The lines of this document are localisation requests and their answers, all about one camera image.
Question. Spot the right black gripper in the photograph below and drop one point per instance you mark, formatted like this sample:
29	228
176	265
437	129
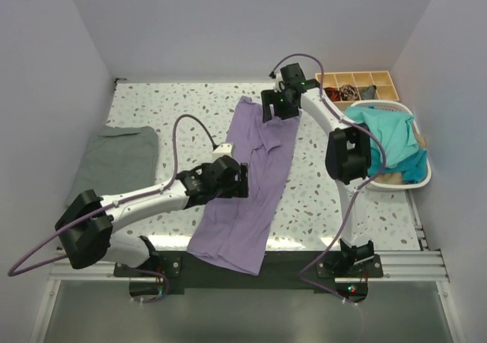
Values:
268	97

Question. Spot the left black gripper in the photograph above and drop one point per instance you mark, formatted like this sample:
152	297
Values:
237	189

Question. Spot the purple t shirt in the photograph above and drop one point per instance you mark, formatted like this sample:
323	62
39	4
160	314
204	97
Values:
233	232

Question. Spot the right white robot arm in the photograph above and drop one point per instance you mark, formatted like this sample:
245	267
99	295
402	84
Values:
347	159

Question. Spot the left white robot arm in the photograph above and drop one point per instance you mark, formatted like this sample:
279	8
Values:
90	228

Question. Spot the orange black rolled socks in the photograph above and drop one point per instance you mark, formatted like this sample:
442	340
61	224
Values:
334	94

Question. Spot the wooden compartment tray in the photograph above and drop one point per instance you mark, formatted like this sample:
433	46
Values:
382	79

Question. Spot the patterned rolled socks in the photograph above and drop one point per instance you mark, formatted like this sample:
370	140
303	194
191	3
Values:
349	92

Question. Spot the grey rolled socks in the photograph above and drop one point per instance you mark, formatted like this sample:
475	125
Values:
368	93

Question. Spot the folded grey t shirt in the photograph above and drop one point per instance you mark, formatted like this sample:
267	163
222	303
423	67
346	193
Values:
117	160

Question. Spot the teal t shirt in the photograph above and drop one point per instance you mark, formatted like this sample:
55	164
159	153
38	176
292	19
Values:
392	129

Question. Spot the beige garment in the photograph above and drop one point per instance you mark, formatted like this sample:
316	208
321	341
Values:
410	171

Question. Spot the white laundry basket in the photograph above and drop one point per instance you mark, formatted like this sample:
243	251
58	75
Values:
396	107

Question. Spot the blue t shirt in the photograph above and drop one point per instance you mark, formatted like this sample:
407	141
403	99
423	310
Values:
397	153

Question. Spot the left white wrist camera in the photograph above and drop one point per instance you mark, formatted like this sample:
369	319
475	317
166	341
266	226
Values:
223	149

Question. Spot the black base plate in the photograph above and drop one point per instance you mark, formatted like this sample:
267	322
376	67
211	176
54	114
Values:
279	271

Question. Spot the aluminium frame rail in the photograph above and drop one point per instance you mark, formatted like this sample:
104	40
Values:
408	304

